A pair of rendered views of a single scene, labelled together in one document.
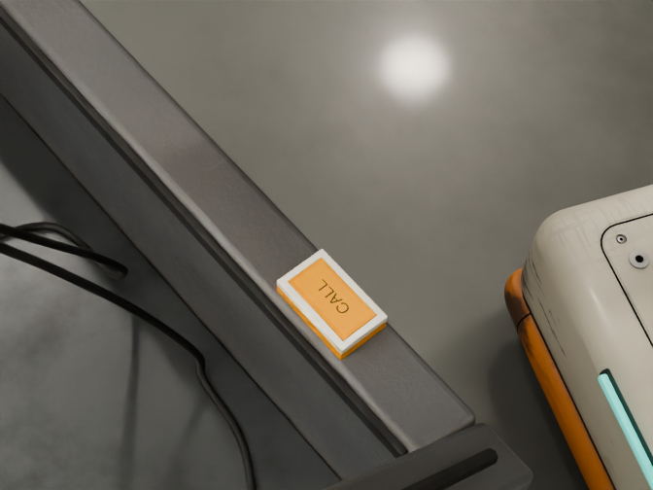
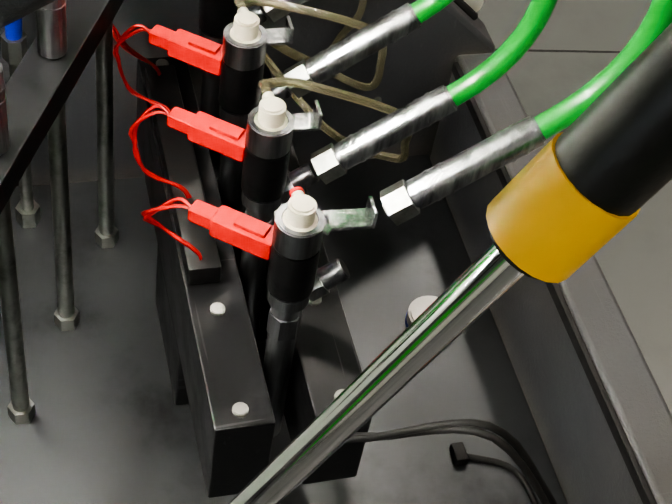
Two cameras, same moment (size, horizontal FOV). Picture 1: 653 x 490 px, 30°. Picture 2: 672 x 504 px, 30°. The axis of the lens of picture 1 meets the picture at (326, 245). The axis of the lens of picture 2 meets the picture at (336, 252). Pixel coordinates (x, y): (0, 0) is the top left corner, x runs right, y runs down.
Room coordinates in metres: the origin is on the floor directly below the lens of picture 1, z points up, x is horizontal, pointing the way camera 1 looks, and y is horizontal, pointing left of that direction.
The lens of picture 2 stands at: (-0.16, 0.11, 1.61)
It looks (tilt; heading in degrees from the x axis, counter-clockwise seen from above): 48 degrees down; 24
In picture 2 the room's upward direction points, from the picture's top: 11 degrees clockwise
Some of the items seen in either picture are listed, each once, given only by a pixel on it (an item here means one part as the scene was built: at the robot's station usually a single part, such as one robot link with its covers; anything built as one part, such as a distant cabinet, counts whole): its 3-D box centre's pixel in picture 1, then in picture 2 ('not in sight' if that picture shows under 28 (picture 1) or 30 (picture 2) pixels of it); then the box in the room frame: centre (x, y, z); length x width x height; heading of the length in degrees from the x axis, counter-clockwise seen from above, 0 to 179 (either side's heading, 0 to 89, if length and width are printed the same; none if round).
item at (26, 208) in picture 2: not in sight; (21, 134); (0.36, 0.61, 0.93); 0.02 x 0.02 x 0.19; 45
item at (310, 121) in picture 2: not in sight; (293, 118); (0.33, 0.37, 1.11); 0.03 x 0.02 x 0.01; 135
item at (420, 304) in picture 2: not in sight; (430, 318); (0.47, 0.29, 0.84); 0.04 x 0.04 x 0.01
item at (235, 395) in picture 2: not in sight; (235, 283); (0.35, 0.41, 0.91); 0.34 x 0.10 x 0.15; 45
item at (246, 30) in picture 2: not in sight; (245, 33); (0.38, 0.43, 1.10); 0.02 x 0.02 x 0.03
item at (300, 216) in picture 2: not in sight; (299, 217); (0.27, 0.32, 1.10); 0.02 x 0.02 x 0.03
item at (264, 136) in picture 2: not in sight; (273, 235); (0.33, 0.37, 1.00); 0.05 x 0.03 x 0.21; 135
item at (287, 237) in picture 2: not in sight; (299, 331); (0.27, 0.31, 1.00); 0.05 x 0.03 x 0.21; 135
